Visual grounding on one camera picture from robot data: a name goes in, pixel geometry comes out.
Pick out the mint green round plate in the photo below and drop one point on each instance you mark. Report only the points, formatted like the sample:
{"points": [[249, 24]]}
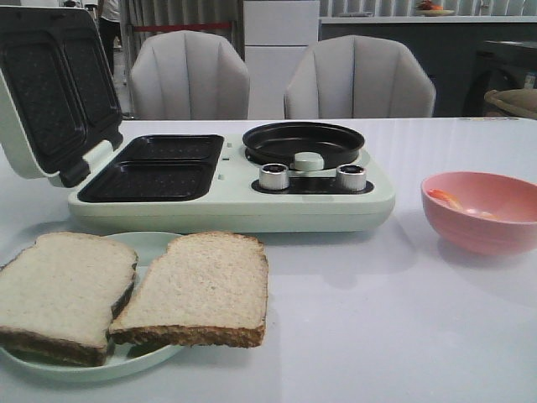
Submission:
{"points": [[123, 359]]}

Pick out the right silver control knob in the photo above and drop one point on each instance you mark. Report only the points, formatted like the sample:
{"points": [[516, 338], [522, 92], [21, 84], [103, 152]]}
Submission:
{"points": [[351, 178]]}

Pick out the left silver control knob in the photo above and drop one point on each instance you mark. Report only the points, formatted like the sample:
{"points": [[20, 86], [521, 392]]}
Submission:
{"points": [[274, 177]]}

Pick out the orange white shrimp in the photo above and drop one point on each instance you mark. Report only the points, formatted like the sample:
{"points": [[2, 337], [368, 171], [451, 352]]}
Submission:
{"points": [[452, 202]]}

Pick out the dark grey counter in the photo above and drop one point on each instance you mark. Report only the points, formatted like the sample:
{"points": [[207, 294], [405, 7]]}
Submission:
{"points": [[444, 46]]}

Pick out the round black frying pan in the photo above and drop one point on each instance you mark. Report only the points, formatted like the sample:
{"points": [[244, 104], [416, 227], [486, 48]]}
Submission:
{"points": [[280, 142]]}

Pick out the white cabinet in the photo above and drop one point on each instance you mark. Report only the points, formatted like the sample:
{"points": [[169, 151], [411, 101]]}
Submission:
{"points": [[276, 34]]}

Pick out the dark appliance on right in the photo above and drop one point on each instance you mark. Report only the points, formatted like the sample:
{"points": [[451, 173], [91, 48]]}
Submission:
{"points": [[502, 66]]}

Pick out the mint green breakfast maker lid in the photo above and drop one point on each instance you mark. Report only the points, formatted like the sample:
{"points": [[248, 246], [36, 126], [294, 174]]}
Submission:
{"points": [[58, 100]]}

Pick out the white bread slice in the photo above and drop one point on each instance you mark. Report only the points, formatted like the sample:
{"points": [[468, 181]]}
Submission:
{"points": [[207, 288], [59, 296]]}

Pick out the mint green breakfast maker base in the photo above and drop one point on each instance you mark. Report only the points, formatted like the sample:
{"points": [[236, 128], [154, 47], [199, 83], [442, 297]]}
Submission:
{"points": [[190, 183]]}

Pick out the fruit plate on counter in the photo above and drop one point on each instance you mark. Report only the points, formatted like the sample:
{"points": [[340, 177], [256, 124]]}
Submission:
{"points": [[430, 9]]}

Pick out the beige cushion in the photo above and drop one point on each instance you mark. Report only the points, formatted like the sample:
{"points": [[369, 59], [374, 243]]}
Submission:
{"points": [[516, 102]]}

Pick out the left grey upholstered chair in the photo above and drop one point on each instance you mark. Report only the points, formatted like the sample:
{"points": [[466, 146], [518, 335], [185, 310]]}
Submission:
{"points": [[188, 75]]}

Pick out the pink plastic bowl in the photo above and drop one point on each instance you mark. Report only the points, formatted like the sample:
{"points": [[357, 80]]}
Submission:
{"points": [[511, 200]]}

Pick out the right grey upholstered chair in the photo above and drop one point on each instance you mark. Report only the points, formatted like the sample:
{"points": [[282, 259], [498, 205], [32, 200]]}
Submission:
{"points": [[358, 76]]}

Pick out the grey upholstered chair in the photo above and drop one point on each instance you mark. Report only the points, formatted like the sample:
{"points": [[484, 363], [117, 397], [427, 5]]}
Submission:
{"points": [[358, 76], [188, 75]]}

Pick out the silver control knob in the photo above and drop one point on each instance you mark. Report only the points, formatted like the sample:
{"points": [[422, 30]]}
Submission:
{"points": [[274, 177], [351, 178]]}

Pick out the red barrier belt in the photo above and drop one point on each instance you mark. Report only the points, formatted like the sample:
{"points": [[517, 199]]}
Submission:
{"points": [[179, 27]]}

